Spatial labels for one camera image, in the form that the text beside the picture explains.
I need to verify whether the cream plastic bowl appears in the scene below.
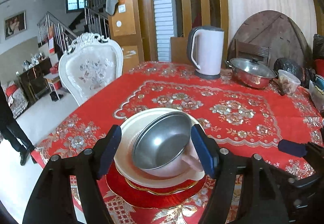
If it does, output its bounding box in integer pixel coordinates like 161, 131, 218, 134
114, 108, 205, 188

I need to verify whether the wooden slatted chair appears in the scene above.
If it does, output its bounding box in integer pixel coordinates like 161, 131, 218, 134
234, 39, 271, 66

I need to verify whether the dark wrapped bundle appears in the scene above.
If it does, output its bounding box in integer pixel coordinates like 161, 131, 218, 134
274, 57, 316, 89

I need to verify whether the black plastic bag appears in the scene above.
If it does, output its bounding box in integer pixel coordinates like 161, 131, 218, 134
312, 34, 324, 60

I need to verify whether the pink steel-lined mug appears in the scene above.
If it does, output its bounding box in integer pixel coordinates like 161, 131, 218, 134
132, 112, 203, 178

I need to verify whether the grey hanging dustpan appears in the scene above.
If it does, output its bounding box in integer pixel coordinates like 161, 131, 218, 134
106, 0, 119, 16

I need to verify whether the red floral tablecloth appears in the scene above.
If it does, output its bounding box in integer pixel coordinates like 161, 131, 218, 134
30, 61, 324, 224

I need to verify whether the clear plastic food container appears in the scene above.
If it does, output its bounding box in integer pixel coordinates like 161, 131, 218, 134
278, 69, 301, 95

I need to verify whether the clear bag with snacks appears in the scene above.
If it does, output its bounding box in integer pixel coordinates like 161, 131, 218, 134
309, 80, 324, 114

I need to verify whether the white ornate chair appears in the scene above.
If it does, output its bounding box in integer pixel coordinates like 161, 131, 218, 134
58, 33, 124, 106

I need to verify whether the dark wooden sideboard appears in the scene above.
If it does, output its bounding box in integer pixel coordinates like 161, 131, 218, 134
18, 58, 52, 105

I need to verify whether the framed portrait picture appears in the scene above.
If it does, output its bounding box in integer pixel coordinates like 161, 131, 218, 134
4, 11, 27, 40

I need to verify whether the red plastic basin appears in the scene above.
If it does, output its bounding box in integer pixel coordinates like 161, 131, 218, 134
314, 59, 324, 77

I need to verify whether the person in black coat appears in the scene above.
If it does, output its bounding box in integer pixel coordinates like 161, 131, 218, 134
0, 88, 35, 166

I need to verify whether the red gold-rimmed plate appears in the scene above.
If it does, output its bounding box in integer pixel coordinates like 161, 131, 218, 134
125, 178, 198, 195

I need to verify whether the white electric kettle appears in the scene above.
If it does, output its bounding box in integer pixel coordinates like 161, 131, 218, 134
187, 26, 225, 80

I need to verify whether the steel pot with glass lid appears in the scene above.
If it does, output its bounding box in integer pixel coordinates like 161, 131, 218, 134
225, 58, 277, 89

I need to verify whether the round wooden tabletop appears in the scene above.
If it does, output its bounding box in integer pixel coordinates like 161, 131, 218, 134
227, 10, 312, 68

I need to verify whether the red scalloped glass plate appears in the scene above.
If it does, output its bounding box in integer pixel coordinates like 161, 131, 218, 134
106, 165, 207, 209

